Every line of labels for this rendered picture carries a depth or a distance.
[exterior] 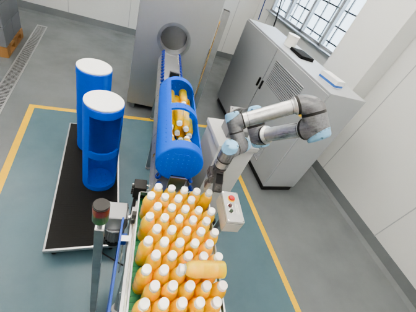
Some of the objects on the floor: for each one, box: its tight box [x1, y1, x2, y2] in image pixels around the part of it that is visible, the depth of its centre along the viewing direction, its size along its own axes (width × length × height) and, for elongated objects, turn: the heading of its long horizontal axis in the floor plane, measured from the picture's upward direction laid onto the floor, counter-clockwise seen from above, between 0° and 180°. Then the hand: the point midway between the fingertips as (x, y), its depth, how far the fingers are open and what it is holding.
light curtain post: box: [194, 9, 230, 111], centre depth 273 cm, size 6×6×170 cm
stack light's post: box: [89, 224, 105, 312], centre depth 137 cm, size 4×4×110 cm
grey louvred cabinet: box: [217, 19, 366, 190], centre depth 354 cm, size 54×215×145 cm, turn 175°
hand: (208, 192), depth 138 cm, fingers closed on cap, 4 cm apart
